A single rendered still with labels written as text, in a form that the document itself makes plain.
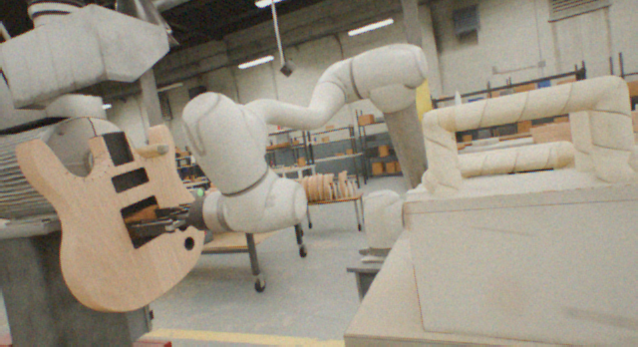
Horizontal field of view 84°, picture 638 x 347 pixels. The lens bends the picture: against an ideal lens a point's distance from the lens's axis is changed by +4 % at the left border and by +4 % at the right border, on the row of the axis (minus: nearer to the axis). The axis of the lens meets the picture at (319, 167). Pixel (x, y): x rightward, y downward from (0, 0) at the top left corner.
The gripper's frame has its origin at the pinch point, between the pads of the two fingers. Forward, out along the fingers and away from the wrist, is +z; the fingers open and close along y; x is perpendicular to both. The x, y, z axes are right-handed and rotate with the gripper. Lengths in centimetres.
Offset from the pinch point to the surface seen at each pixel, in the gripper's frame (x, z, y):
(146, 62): 34.3, -10.7, 4.8
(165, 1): 242, 373, 481
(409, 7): 147, -8, 724
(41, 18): 48.0, 8.1, 0.1
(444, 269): -6, -67, -16
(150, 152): 15.3, -1.5, 6.1
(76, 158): 18.0, 17.8, 1.8
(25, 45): 42.9, 10.5, -3.5
